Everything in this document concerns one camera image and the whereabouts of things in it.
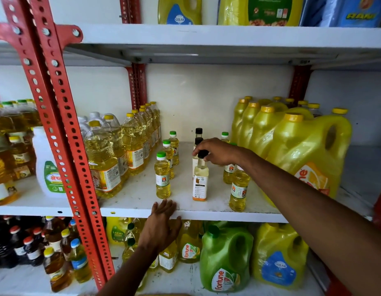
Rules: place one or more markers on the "person's right hand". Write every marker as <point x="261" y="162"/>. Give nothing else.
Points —
<point x="223" y="152"/>

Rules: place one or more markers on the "person's left hand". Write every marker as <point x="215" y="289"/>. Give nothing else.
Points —
<point x="159" y="231"/>

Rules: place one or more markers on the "person's left thumb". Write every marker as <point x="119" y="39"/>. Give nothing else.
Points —
<point x="178" y="223"/>

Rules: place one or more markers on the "person's right thumb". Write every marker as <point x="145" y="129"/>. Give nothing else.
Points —
<point x="213" y="159"/>

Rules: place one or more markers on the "person's left middle finger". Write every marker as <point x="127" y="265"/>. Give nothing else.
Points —
<point x="167" y="206"/>

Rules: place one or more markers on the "person's left little finger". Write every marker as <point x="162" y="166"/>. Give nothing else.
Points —
<point x="154" y="210"/>

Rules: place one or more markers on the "black-capped oil bottle orange label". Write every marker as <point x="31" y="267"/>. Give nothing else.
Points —
<point x="200" y="184"/>

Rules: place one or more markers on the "person's left forearm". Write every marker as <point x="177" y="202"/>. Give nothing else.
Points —
<point x="130" y="271"/>

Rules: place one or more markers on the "person's right forearm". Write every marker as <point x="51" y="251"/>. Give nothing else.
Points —
<point x="307" y="212"/>

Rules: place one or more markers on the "white metal shelf board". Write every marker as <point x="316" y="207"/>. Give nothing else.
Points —
<point x="209" y="40"/>
<point x="184" y="209"/>
<point x="178" y="283"/>

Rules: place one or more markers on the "small green-capped oil bottle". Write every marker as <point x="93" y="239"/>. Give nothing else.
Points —
<point x="239" y="192"/>
<point x="174" y="147"/>
<point x="229" y="174"/>
<point x="225" y="137"/>
<point x="169" y="158"/>
<point x="162" y="178"/>

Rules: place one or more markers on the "black-capped glass oil bottle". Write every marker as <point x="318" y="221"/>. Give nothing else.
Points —
<point x="198" y="140"/>
<point x="198" y="131"/>

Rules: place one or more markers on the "slim dark-green-capped oil bottle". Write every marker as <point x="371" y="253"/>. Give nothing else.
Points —
<point x="128" y="249"/>
<point x="132" y="232"/>

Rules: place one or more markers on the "square oil bottle white label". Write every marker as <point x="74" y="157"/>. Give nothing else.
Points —
<point x="168" y="258"/>

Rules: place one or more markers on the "small yellow jug green label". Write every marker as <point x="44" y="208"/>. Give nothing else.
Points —
<point x="116" y="232"/>

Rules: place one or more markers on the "green oil jug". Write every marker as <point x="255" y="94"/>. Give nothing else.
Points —
<point x="224" y="262"/>

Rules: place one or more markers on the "row of yellow-capped clear oil bottles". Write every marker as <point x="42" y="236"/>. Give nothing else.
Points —
<point x="116" y="151"/>

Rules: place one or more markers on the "row of big yellow oil jugs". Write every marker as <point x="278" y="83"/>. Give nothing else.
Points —
<point x="301" y="151"/>

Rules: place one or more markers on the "oil bottle with blue cap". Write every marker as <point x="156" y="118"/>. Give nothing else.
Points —
<point x="79" y="263"/>

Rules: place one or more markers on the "yellow oil jug blue label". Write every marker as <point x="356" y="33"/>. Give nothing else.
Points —
<point x="278" y="258"/>
<point x="178" y="10"/>

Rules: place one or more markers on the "red slotted rear upright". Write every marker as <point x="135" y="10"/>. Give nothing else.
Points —
<point x="299" y="83"/>
<point x="136" y="86"/>

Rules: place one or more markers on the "white jug with green label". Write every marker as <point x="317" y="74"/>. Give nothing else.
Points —
<point x="48" y="169"/>

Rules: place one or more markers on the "amber bottle with yellow cap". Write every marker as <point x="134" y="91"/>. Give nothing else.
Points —
<point x="57" y="269"/>

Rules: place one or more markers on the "red slotted steel upright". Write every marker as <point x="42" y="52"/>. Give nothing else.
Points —
<point x="59" y="120"/>

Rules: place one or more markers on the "group of dark red-capped bottles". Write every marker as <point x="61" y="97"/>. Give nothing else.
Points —
<point x="18" y="243"/>

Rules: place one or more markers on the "wide yellow jug green label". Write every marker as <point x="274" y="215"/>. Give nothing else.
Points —
<point x="261" y="10"/>

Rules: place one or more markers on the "cluster of amber oil bottles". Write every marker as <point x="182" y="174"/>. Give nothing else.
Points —
<point x="8" y="144"/>

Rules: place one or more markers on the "blue plastic packet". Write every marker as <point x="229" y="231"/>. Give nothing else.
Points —
<point x="347" y="10"/>

